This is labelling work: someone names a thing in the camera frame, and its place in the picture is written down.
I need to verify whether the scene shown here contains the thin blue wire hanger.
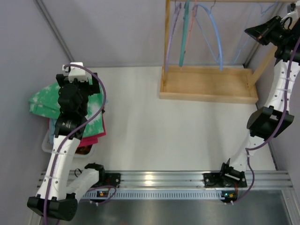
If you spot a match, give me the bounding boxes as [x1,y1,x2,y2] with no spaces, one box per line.
[232,1,279,66]

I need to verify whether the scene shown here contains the green tie-dye trousers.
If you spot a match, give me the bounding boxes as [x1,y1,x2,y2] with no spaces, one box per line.
[28,83,109,138]

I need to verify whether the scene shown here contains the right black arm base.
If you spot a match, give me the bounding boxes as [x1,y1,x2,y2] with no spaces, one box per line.
[203,172,248,188]

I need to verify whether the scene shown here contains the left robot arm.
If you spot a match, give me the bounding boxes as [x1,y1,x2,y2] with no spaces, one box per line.
[27,73,106,221]

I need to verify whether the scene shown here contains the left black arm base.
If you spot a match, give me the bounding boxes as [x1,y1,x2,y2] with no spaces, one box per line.
[103,172,121,188]

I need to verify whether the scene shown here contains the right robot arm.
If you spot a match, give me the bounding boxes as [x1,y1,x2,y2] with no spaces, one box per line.
[213,14,300,188]

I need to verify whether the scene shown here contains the thick blue plastic hanger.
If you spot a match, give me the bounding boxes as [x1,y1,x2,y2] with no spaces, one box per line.
[195,3,224,71]

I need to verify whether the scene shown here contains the teal plastic hanger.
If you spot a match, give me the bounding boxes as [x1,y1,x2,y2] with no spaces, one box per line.
[179,0,190,67]

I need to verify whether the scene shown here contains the lilac wavy hanger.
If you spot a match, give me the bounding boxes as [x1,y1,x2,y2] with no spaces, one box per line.
[165,3,182,72]

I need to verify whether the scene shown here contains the light blue garment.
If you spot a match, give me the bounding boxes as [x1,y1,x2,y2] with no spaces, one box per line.
[49,96,103,138]

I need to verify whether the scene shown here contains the pink garment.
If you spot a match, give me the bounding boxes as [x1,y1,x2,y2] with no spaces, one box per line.
[79,118,106,147]

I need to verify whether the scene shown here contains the orange garment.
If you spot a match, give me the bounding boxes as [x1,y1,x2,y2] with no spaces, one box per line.
[75,145,92,155]

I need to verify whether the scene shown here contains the white perforated laundry basket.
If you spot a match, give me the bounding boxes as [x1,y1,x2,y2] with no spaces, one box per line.
[41,133,97,159]

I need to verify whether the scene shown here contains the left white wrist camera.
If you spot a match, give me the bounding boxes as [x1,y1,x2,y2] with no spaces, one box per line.
[62,64,89,83]

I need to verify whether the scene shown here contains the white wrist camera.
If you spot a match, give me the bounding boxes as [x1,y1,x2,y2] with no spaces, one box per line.
[62,64,89,83]
[281,0,300,21]

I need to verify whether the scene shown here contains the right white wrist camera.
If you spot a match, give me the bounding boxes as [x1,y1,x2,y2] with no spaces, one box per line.
[281,0,300,21]

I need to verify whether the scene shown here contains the wooden clothes rack frame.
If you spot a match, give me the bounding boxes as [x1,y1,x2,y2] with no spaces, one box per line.
[158,0,300,105]

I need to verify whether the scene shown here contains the pink wire hanger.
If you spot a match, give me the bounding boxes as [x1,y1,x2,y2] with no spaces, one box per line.
[184,0,197,57]

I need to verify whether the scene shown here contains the aluminium rail base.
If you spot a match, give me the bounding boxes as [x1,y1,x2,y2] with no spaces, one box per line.
[38,170,293,189]

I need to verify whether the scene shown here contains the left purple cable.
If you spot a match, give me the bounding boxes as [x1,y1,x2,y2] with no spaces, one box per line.
[42,64,117,225]

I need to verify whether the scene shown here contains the grey slotted cable duct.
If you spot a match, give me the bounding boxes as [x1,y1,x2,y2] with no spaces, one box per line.
[82,190,225,200]

